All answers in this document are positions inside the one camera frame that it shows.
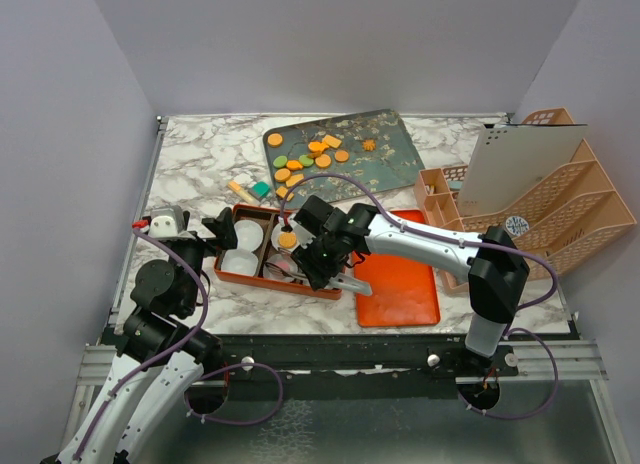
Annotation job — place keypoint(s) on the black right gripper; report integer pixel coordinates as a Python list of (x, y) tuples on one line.
[(318, 275)]

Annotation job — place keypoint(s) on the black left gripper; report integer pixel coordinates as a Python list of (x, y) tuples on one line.
[(223, 228)]

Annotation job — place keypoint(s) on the round biscuit cookie front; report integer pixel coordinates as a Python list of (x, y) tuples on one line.
[(287, 240)]

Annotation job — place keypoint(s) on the round biscuit cookie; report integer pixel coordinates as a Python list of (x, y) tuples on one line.
[(287, 240), (275, 139), (342, 156), (282, 175), (323, 161)]

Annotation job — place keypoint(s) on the orange cookie tin box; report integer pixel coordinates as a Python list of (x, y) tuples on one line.
[(268, 218)]

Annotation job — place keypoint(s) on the orange tin lid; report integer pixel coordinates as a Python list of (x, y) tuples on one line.
[(403, 293)]

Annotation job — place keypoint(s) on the orange flower shaped cookie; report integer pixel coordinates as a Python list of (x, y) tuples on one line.
[(369, 145)]

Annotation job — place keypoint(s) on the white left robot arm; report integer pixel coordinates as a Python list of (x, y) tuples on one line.
[(158, 358)]

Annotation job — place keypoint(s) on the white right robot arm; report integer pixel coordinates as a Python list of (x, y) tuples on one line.
[(493, 267)]

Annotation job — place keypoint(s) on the white paper cupcake liner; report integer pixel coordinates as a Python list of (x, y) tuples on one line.
[(239, 262)]

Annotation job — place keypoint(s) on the small orange wafer stick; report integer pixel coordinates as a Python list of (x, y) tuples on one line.
[(241, 192)]

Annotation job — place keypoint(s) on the teal grey eraser block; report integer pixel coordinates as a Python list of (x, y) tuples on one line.
[(260, 190)]

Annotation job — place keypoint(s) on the rectangular yellow biscuit front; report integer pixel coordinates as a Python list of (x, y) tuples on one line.
[(283, 193)]

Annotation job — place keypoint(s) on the rectangular yellow biscuit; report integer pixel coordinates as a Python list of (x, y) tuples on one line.
[(283, 193), (332, 141), (293, 180)]

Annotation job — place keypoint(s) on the rectangular yellow biscuit middle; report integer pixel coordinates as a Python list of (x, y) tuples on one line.
[(293, 180)]

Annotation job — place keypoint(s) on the green macaron right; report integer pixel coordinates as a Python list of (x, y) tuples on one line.
[(306, 161)]

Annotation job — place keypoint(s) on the green macaron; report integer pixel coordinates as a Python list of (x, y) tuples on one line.
[(306, 161), (280, 161)]

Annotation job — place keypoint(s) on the orange fish cookie left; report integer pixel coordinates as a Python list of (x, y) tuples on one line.
[(294, 166)]

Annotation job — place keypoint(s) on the orange fish cookie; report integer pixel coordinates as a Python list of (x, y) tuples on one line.
[(317, 147), (294, 166)]

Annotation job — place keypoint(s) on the green macaron left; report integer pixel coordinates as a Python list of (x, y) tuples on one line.
[(280, 161)]

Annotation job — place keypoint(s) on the orange fish cookie upper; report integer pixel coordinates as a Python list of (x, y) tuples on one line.
[(317, 147)]

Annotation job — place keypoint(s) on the dark floral serving tray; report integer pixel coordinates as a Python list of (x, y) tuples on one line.
[(394, 164)]

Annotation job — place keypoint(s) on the rectangular yellow biscuit upper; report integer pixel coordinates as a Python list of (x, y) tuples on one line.
[(332, 141)]

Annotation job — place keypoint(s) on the blue patterned round jar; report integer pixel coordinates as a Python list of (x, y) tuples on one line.
[(516, 226)]

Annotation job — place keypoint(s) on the white perforated board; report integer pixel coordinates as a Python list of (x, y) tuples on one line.
[(509, 159)]

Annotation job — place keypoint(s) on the peach plastic desk organizer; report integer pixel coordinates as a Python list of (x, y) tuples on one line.
[(573, 213)]

